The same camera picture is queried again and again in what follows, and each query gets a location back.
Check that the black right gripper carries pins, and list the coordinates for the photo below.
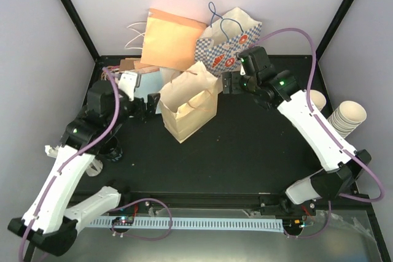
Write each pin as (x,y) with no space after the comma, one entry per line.
(236,88)

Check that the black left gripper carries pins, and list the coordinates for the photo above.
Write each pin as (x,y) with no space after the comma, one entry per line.
(151,105)

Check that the beige kraft paper bag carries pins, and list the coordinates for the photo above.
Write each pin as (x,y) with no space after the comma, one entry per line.
(189,100)

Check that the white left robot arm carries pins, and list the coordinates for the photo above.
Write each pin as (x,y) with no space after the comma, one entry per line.
(50,224)

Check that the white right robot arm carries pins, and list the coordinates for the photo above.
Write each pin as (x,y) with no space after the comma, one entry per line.
(341,164)

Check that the light blue paper bag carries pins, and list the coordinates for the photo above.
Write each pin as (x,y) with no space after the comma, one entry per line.
(153,82)

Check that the flat brown paper bags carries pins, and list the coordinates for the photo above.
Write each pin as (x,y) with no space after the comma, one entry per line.
(131,65)

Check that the blue checkered paper bag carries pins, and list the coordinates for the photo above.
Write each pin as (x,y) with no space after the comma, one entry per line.
(225,37)

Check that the orange paper bag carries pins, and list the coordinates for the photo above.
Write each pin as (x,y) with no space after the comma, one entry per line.
(170,40)

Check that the black cup with white print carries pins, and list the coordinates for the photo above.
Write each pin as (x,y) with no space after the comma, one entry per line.
(111,151)

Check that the short white cup stack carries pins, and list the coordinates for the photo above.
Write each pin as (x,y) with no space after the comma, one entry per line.
(315,100)

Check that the tall white cup stack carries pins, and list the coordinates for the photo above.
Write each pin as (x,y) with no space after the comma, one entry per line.
(347,117)

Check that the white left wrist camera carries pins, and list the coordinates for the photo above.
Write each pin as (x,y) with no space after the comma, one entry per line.
(129,81)

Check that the light blue cable duct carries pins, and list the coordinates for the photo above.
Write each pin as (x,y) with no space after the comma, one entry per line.
(178,223)

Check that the black frame post left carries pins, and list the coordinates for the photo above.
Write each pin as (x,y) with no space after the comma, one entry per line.
(81,29)

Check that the black frame post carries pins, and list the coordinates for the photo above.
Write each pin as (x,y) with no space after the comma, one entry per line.
(81,29)
(339,16)

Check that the black frame post right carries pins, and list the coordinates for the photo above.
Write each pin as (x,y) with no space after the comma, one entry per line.
(339,16)

